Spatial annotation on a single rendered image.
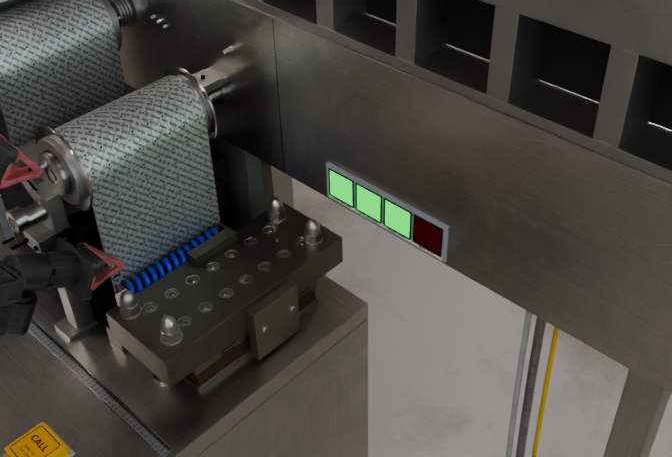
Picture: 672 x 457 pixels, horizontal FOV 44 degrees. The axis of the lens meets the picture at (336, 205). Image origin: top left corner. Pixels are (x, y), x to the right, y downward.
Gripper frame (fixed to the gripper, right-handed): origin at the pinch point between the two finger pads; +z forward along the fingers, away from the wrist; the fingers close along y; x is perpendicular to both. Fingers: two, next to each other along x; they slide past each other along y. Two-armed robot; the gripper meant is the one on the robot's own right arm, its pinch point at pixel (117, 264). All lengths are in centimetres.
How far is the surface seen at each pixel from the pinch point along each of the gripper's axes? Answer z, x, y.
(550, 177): 11, 42, 60
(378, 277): 151, -37, -39
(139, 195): 0.3, 12.8, 0.2
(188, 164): 8.9, 18.6, 0.3
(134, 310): -1.4, -3.9, 8.4
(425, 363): 134, -47, -2
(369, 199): 19.7, 25.4, 30.2
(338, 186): 20.1, 24.7, 23.4
